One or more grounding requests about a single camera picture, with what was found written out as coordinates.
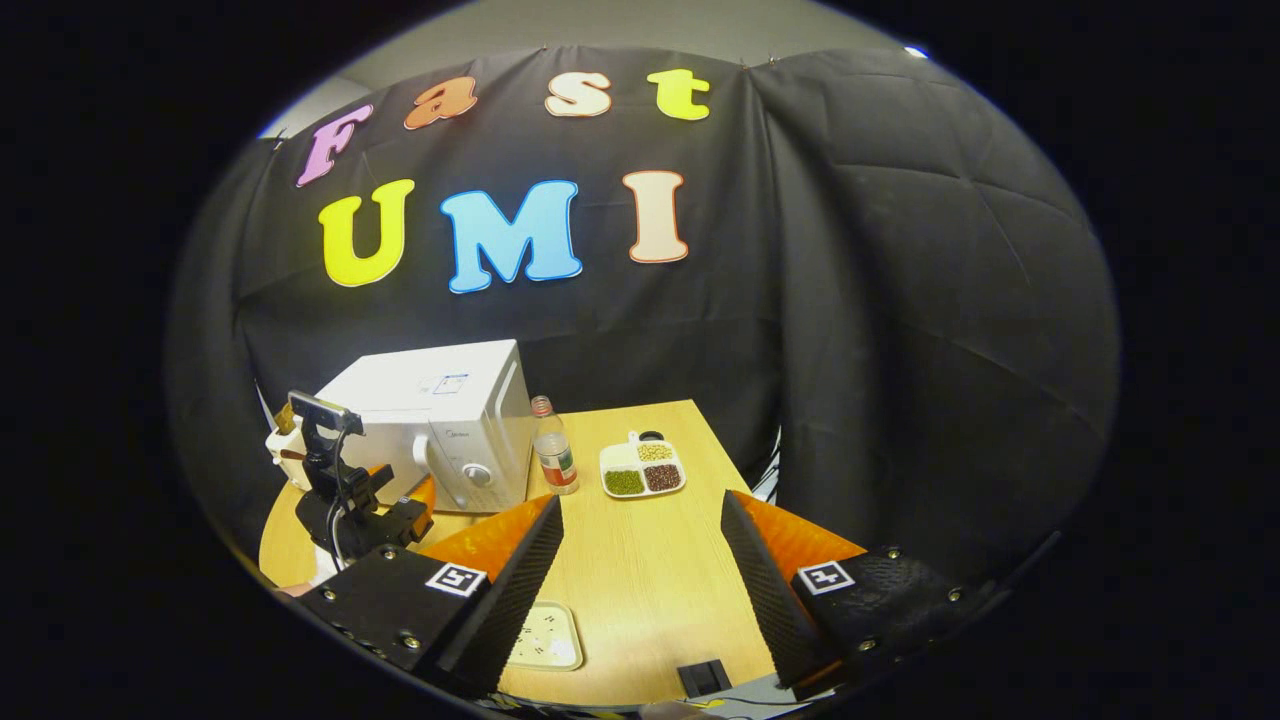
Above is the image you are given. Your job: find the white toaster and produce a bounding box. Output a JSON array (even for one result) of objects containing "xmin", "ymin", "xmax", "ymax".
[{"xmin": 265, "ymin": 425, "xmax": 313, "ymax": 491}]

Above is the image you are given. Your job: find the white microwave oven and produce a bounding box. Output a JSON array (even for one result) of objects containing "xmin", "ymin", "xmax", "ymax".
[{"xmin": 315, "ymin": 340, "xmax": 536, "ymax": 514}]

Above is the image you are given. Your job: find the clear red label bottle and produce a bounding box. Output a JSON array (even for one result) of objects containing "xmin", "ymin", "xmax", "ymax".
[{"xmin": 530, "ymin": 395, "xmax": 580, "ymax": 496}]

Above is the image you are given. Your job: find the white divided bean dish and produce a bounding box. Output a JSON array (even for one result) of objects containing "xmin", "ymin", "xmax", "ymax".
[{"xmin": 600, "ymin": 430, "xmax": 688, "ymax": 499}]

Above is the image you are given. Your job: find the cream cherry print tray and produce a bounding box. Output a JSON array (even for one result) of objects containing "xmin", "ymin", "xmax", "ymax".
[{"xmin": 505, "ymin": 600, "xmax": 584, "ymax": 671}]

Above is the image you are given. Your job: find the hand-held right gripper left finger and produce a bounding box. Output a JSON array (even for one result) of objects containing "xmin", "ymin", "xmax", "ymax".
[{"xmin": 300, "ymin": 493, "xmax": 566, "ymax": 698}]

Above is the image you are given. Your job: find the black table clamp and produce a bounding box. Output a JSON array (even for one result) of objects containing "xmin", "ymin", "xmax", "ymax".
[{"xmin": 678, "ymin": 660, "xmax": 731, "ymax": 698}]

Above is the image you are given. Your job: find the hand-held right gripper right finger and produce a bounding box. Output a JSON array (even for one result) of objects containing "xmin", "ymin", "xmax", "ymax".
[{"xmin": 720, "ymin": 489, "xmax": 991, "ymax": 693}]

